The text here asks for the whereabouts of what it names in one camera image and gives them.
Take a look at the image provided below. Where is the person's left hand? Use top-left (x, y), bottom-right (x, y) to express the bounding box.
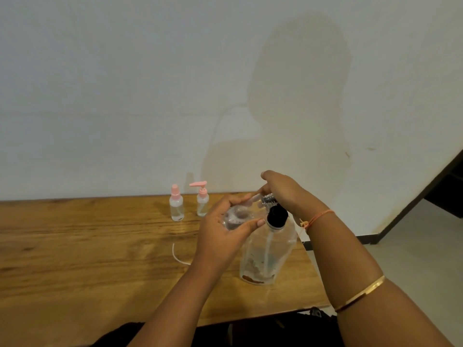
top-left (191, 193), bottom-right (266, 274)

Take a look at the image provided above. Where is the pink pump bottle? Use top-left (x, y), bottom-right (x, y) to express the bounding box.
top-left (189, 180), bottom-right (210, 217)

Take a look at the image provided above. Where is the gold bangle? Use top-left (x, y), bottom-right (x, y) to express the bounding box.
top-left (334, 275), bottom-right (386, 314)

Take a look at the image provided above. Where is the clear refill pouch black cap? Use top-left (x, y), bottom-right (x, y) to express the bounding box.
top-left (239, 205), bottom-right (298, 285)

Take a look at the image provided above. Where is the person's left forearm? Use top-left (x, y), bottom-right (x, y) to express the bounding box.
top-left (127, 257), bottom-right (225, 347)

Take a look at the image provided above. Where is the dark wooden door frame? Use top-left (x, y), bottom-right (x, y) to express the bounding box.
top-left (370, 149), bottom-right (463, 246)

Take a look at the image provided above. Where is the person's right hand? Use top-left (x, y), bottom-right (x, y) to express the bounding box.
top-left (260, 170), bottom-right (322, 221)

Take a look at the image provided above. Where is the person's black clothing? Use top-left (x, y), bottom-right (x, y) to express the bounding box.
top-left (90, 306), bottom-right (341, 347)

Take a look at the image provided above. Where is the pink spray bottle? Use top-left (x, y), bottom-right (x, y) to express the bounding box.
top-left (169, 184), bottom-right (185, 222)

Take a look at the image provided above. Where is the thin white tube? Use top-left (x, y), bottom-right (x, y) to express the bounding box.
top-left (172, 243), bottom-right (192, 266)

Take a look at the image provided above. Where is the small clear plastic bottle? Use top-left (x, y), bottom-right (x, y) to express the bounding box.
top-left (222, 203), bottom-right (256, 232)

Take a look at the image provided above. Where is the silver pump cap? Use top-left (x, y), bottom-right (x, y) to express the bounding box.
top-left (250, 194), bottom-right (280, 208)

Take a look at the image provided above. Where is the orange thread bracelet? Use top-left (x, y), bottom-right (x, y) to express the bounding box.
top-left (299, 209), bottom-right (335, 232)

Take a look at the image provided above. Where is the person's right forearm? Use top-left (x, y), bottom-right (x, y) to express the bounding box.
top-left (301, 210), bottom-right (453, 347)

